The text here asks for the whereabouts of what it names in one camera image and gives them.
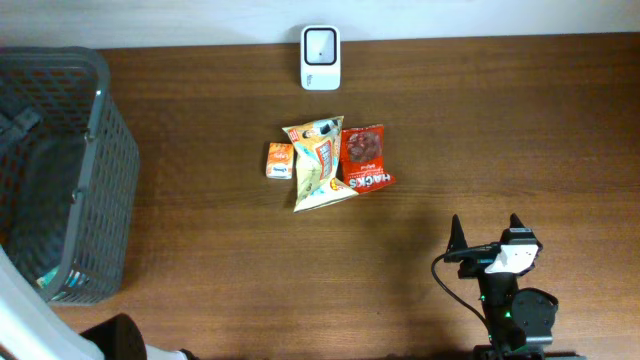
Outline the red Hacks snack bag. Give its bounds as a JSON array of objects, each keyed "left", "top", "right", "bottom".
[{"left": 340, "top": 124, "right": 396, "bottom": 194}]

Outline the beige chips bag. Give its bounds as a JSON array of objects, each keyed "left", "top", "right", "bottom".
[{"left": 282, "top": 116, "right": 358, "bottom": 213}]

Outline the orange tissue pack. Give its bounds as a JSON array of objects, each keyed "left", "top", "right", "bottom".
[{"left": 266, "top": 143, "right": 294, "bottom": 180}]

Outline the teal tissue pack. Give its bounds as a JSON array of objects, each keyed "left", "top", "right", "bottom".
[{"left": 35, "top": 265, "right": 91, "bottom": 291}]

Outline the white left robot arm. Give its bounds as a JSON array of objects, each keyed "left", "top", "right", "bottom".
[{"left": 1, "top": 254, "right": 196, "bottom": 360}]

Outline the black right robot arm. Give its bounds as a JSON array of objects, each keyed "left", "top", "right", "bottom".
[{"left": 431, "top": 214, "right": 581, "bottom": 360}]

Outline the grey plastic mesh basket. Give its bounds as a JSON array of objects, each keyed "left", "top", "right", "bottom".
[{"left": 1, "top": 47, "right": 140, "bottom": 306}]

